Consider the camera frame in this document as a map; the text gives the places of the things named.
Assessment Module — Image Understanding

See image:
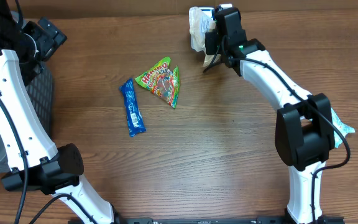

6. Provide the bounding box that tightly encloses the brown nut snack bag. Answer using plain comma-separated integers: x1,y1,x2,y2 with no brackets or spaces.
188,6,216,68

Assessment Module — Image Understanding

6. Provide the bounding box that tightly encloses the teal wipes packet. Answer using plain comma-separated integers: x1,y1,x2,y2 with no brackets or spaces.
331,108,356,148

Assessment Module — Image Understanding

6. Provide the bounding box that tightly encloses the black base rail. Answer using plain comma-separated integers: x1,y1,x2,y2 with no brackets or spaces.
68,216,346,224

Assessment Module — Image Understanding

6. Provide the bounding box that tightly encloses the blue snack packet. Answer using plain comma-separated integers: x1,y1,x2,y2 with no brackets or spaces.
119,78,146,137

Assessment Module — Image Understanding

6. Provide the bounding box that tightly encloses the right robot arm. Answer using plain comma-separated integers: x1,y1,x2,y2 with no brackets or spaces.
205,6,335,223

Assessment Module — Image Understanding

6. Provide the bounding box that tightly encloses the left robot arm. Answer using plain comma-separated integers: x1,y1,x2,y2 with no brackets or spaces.
0,1,121,223

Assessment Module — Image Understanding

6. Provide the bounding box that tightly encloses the green Haribo candy bag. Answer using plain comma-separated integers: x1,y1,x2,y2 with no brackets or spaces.
135,57,180,109

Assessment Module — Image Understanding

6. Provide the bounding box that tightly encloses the white barcode scanner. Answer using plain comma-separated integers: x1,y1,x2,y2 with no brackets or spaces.
199,7,215,19

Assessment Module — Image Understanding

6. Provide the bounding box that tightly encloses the grey plastic mesh basket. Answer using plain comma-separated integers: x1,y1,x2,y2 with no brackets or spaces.
0,12,58,170

